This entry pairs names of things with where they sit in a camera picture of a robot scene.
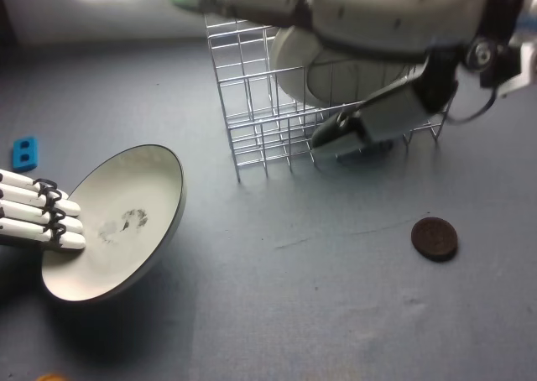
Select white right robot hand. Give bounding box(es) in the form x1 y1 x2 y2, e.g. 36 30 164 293
167 0 487 159

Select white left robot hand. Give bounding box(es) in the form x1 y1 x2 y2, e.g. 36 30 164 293
0 169 87 254

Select white plate with barcode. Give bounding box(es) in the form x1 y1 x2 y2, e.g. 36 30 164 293
269 26 420 107

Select white plate with dark rim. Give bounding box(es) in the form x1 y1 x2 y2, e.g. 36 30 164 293
40 144 187 304

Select blue block with holes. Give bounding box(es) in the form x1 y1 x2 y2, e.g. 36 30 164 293
11 135 41 172

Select brown round cookie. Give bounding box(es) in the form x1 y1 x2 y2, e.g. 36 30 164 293
410 217 458 261

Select silver wire dish rack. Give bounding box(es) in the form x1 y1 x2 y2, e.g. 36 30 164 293
205 13 452 183

